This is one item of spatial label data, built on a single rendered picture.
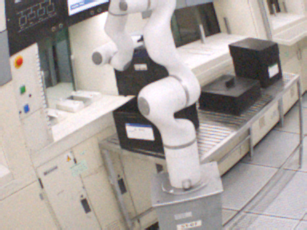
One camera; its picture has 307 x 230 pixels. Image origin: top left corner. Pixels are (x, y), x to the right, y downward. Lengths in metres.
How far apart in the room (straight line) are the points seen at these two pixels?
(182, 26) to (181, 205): 1.97
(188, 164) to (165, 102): 0.26
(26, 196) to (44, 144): 0.33
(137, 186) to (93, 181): 0.33
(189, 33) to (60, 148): 1.66
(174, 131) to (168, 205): 0.29
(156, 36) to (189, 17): 1.96
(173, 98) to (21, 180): 0.92
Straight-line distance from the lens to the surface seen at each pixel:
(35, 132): 2.27
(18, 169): 2.23
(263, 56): 2.79
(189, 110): 2.37
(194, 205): 1.88
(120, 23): 1.93
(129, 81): 2.27
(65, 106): 2.72
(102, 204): 2.63
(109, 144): 2.46
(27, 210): 2.31
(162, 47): 1.73
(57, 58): 3.33
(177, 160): 1.85
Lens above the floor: 1.71
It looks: 21 degrees down
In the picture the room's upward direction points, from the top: 11 degrees counter-clockwise
